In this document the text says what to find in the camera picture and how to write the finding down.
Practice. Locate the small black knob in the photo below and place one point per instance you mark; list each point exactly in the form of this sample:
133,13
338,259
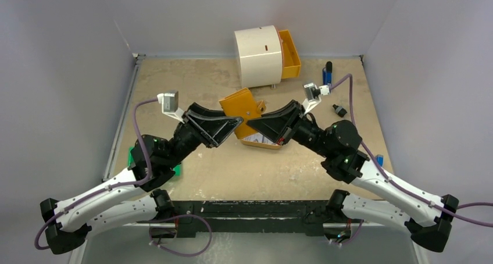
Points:
339,110

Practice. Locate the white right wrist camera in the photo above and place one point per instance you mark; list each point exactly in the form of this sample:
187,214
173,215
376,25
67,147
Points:
313,94

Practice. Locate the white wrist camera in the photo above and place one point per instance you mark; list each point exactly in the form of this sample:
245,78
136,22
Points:
313,94
169,105

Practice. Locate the small blue eraser block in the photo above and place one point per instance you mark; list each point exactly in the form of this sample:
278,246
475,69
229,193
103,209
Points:
380,160

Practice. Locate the blue black marker pen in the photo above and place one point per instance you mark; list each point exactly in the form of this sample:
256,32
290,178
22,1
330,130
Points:
327,73

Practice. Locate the white round drawer cabinet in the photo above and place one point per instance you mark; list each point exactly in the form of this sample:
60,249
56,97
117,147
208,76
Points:
259,56

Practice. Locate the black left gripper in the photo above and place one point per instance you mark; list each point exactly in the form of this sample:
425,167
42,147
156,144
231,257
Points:
211,127

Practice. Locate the orange open drawer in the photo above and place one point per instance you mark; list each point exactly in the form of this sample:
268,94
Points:
291,60

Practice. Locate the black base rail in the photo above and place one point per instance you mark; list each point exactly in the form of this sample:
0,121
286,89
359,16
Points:
312,218

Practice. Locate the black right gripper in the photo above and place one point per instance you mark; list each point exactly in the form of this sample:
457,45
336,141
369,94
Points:
292,121

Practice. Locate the green plastic bin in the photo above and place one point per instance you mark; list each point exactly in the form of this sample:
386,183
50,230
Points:
177,169

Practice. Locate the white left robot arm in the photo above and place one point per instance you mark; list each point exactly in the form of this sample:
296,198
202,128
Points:
135,194

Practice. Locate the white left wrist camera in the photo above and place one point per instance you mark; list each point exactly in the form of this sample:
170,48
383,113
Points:
169,105

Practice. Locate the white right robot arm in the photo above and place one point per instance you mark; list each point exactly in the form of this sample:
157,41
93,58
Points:
426,217

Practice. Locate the orange leather card holder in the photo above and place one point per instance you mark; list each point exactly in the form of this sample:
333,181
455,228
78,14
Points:
242,103

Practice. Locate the orange oval tray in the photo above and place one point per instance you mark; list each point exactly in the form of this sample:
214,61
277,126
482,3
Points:
272,146

